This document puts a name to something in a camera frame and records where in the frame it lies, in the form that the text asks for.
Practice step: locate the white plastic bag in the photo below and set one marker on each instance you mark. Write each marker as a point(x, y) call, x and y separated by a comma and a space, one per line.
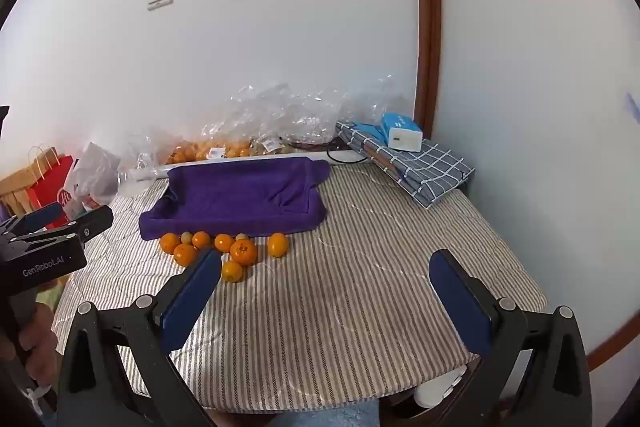
point(95, 172)

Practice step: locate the person's left hand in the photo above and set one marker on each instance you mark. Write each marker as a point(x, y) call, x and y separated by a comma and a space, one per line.
point(40, 342)

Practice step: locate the striped bed sheet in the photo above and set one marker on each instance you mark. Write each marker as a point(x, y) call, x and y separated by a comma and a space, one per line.
point(325, 307)

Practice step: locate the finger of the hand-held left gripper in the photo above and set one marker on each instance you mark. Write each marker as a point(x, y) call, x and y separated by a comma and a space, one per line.
point(47, 214)
point(92, 222)

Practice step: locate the brown wooden door frame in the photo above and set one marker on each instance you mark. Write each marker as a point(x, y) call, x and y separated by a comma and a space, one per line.
point(430, 32)

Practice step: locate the blue plaid folded cloth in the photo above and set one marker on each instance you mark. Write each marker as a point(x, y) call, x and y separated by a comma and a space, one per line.
point(430, 172)

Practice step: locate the crumpled clear plastic bags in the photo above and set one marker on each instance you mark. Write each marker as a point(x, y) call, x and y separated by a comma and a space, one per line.
point(280, 112)

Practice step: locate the red paper bag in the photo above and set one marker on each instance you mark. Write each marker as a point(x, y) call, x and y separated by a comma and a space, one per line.
point(45, 194)

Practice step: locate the clear bag of oranges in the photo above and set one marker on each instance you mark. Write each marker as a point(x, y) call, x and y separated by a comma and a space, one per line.
point(210, 151)

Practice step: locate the clear bag of brownish fruit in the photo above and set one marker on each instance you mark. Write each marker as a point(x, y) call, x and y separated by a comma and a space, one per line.
point(270, 147)

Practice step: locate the blue and white box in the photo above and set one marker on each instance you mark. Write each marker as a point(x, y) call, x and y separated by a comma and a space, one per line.
point(402, 133)

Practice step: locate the white plastic container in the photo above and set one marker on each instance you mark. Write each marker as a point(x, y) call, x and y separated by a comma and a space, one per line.
point(437, 389)

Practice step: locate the brown wooden baseboard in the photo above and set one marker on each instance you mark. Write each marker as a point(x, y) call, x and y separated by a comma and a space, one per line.
point(607, 347)

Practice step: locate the blue flat packet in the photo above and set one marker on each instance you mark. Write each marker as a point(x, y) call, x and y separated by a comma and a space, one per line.
point(367, 132)

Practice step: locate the person's blue jeans leg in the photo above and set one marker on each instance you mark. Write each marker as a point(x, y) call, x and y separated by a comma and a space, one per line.
point(310, 414)

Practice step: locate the small orange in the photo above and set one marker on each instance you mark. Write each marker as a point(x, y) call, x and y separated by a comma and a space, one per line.
point(224, 242)
point(185, 254)
point(232, 271)
point(170, 243)
point(278, 244)
point(201, 239)

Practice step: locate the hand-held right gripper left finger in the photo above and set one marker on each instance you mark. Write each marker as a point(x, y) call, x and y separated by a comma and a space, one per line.
point(192, 297)

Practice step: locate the brown paper bag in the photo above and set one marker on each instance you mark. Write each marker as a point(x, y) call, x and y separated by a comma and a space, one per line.
point(15, 192)

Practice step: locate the large orange tangerine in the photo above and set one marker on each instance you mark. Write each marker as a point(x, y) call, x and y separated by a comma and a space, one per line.
point(243, 252)

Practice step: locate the purple towel lined tray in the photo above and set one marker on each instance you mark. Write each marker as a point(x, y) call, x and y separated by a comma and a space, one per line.
point(240, 197)

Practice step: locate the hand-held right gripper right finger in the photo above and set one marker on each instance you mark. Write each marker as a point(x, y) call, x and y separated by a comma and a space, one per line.
point(462, 302)

